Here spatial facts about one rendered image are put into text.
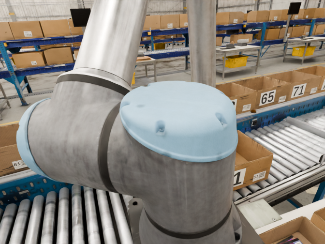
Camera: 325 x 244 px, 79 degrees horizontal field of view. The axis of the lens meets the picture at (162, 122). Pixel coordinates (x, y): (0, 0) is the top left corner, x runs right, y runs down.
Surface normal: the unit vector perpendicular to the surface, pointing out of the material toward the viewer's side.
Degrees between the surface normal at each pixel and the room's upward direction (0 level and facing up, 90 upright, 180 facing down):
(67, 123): 43
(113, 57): 59
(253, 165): 90
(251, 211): 0
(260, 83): 90
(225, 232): 69
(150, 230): 74
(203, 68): 94
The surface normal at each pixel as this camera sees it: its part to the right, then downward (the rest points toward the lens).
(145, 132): -0.50, 0.40
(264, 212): -0.05, -0.89
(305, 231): -0.94, 0.18
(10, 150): 0.40, 0.40
